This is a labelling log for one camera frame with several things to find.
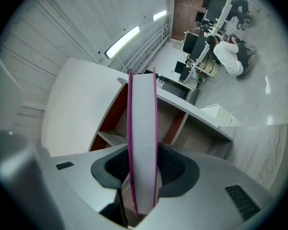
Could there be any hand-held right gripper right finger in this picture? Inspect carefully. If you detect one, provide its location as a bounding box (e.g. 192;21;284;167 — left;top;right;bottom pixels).
135;143;280;230

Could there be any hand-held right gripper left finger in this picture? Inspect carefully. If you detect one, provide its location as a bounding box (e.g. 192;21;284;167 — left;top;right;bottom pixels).
35;144;131;230

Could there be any pink cover book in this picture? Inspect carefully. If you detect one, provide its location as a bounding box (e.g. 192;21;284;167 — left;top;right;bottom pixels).
126;67;159;217

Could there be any white shelf with red dividers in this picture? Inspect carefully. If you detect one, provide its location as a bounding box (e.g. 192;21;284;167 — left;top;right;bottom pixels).
87;76;235;163

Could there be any white partition board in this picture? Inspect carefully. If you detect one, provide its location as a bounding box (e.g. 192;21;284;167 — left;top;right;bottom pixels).
40;57;133;158

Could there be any wood grain panel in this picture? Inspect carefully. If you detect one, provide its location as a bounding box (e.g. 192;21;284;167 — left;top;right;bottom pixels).
218;121;288;193

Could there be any white box cabinet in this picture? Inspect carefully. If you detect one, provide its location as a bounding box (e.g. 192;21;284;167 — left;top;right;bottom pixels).
200;103;243;127

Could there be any black flat screen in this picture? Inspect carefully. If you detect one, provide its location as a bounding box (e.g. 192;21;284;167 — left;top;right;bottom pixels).
144;69;192;101

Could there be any long ceiling light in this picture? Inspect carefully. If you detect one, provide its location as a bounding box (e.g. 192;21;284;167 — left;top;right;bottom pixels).
104;25;141;59

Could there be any grey ceiling pipe rack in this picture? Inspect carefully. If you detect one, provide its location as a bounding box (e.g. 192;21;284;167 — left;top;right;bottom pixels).
120;20;171;74

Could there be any black office chair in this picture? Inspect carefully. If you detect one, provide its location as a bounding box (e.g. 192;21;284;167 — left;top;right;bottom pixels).
235;40;256;76

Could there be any short ceiling light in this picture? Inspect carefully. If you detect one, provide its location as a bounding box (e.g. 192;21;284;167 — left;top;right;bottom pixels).
152;9;168;22

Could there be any long white desk row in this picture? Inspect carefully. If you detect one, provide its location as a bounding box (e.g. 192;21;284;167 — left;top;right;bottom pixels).
180;0;237;84

